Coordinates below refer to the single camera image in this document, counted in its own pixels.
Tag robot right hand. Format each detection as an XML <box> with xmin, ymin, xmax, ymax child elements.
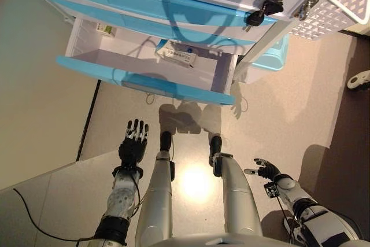
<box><xmin>244</xmin><ymin>158</ymin><xmax>283</xmax><ymax>180</ymax></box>

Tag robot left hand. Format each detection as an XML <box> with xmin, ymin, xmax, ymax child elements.
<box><xmin>118</xmin><ymin>119</ymin><xmax>150</xmax><ymax>169</ymax></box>

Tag blue white medicine box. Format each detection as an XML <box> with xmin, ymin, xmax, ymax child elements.
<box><xmin>155</xmin><ymin>40</ymin><xmax>201</xmax><ymax>69</ymax></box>

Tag green white medicine box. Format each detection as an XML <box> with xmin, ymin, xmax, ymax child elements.
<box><xmin>97</xmin><ymin>22</ymin><xmax>117</xmax><ymax>37</ymax></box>

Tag robot left foot black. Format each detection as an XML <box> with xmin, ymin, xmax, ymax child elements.
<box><xmin>160</xmin><ymin>131</ymin><xmax>173</xmax><ymax>152</ymax></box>

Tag robot foot black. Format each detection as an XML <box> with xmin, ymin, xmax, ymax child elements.
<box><xmin>208</xmin><ymin>135</ymin><xmax>223</xmax><ymax>158</ymax></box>
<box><xmin>160</xmin><ymin>131</ymin><xmax>173</xmax><ymax>152</ymax></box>

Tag robot right leg silver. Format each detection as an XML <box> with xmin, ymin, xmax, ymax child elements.
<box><xmin>212</xmin><ymin>152</ymin><xmax>264</xmax><ymax>238</ymax></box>

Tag robot leg silver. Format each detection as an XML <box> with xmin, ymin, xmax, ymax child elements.
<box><xmin>212</xmin><ymin>152</ymin><xmax>264</xmax><ymax>238</ymax></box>
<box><xmin>135</xmin><ymin>150</ymin><xmax>176</xmax><ymax>247</ymax></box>

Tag robot left leg silver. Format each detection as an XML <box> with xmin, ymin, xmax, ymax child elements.
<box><xmin>135</xmin><ymin>150</ymin><xmax>176</xmax><ymax>247</ymax></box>

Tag robot right foot black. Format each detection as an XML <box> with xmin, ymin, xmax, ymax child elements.
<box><xmin>208</xmin><ymin>135</ymin><xmax>223</xmax><ymax>158</ymax></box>

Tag robot grey torso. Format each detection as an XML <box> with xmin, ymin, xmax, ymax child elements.
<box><xmin>149</xmin><ymin>231</ymin><xmax>293</xmax><ymax>247</ymax></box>

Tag blue lidded waste bin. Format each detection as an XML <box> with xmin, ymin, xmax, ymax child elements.
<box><xmin>235</xmin><ymin>34</ymin><xmax>291</xmax><ymax>86</ymax></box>

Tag black cart keys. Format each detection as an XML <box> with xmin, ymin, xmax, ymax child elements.
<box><xmin>245</xmin><ymin>0</ymin><xmax>286</xmax><ymax>32</ymax></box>

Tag metal cart latch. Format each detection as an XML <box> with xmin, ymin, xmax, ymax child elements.
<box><xmin>292</xmin><ymin>0</ymin><xmax>320</xmax><ymax>22</ymax></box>

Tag white perforated side basket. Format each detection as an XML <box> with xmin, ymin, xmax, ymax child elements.
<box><xmin>288</xmin><ymin>0</ymin><xmax>370</xmax><ymax>41</ymax></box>

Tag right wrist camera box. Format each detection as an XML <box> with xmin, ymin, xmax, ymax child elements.
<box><xmin>262</xmin><ymin>182</ymin><xmax>279</xmax><ymax>200</ymax></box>

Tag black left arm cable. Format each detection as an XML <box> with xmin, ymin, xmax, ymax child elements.
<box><xmin>127</xmin><ymin>168</ymin><xmax>142</xmax><ymax>219</ymax></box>

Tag black floor cable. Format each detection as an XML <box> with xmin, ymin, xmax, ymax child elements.
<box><xmin>13</xmin><ymin>188</ymin><xmax>101</xmax><ymax>242</ymax></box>

